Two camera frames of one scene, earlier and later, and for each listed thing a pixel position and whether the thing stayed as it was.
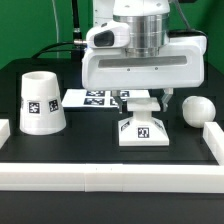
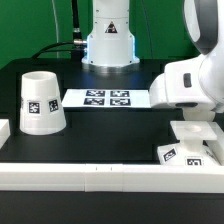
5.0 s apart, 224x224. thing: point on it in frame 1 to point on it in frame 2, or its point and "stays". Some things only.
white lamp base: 142,129 to 191,151
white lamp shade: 42,110 stays
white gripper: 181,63 to 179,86
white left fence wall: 4,131 stays
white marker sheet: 99,98 stays
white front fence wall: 111,178 stays
